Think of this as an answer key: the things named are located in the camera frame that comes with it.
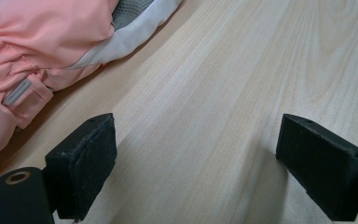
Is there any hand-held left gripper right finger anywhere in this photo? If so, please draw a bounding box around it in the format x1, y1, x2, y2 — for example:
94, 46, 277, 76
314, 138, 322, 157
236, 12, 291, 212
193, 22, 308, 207
275, 113, 358, 222

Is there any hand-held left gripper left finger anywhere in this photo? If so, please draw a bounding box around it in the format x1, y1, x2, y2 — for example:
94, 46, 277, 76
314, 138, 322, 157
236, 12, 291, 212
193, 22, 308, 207
45, 112, 118, 222

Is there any pink ski glove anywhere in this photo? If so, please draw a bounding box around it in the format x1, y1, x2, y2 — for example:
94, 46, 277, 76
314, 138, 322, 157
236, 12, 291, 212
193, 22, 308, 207
0, 0, 184, 165

